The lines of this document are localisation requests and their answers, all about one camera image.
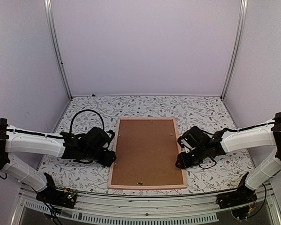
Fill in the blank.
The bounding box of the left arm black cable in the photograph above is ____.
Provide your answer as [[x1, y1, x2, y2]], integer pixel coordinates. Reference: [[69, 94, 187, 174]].
[[69, 109, 106, 134]]

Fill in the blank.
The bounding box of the right aluminium corner post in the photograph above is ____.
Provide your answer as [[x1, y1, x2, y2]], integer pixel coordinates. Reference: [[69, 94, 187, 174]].
[[220, 0, 248, 101]]

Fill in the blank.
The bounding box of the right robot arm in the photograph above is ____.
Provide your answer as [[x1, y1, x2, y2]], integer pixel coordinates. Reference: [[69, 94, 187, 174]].
[[175, 112, 281, 208]]

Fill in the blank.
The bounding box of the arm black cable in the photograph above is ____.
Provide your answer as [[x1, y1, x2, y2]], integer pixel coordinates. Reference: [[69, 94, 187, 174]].
[[69, 109, 106, 134], [199, 157, 216, 170]]

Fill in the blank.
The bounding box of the brown backing board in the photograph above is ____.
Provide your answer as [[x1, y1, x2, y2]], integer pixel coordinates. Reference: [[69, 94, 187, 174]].
[[111, 119, 185, 186]]

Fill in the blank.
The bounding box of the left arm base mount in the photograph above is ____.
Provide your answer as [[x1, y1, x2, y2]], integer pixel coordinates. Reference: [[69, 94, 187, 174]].
[[36, 187, 77, 209]]

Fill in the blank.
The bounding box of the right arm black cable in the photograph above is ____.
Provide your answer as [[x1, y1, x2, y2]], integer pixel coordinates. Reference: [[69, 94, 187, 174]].
[[199, 157, 216, 170]]

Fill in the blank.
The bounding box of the pink wooden picture frame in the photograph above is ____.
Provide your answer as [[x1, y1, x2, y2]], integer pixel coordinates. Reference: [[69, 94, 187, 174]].
[[107, 117, 187, 190]]

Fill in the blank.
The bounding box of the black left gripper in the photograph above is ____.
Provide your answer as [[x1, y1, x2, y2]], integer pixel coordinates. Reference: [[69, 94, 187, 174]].
[[82, 150, 116, 167]]

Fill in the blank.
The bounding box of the left aluminium corner post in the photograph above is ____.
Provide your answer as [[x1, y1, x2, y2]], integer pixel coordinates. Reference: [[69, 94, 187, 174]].
[[44, 0, 73, 101]]

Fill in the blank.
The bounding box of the aluminium corner post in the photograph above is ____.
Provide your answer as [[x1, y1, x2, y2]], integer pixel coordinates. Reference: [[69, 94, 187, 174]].
[[220, 0, 248, 101], [44, 0, 73, 101]]

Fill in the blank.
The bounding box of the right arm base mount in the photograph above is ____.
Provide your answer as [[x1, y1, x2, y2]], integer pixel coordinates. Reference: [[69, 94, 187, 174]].
[[215, 190, 257, 209]]

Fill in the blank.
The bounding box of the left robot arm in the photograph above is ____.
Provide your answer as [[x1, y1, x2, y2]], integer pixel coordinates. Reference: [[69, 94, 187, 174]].
[[0, 118, 116, 204]]

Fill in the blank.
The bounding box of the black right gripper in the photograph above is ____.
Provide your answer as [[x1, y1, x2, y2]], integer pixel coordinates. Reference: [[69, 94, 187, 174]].
[[175, 146, 207, 170]]

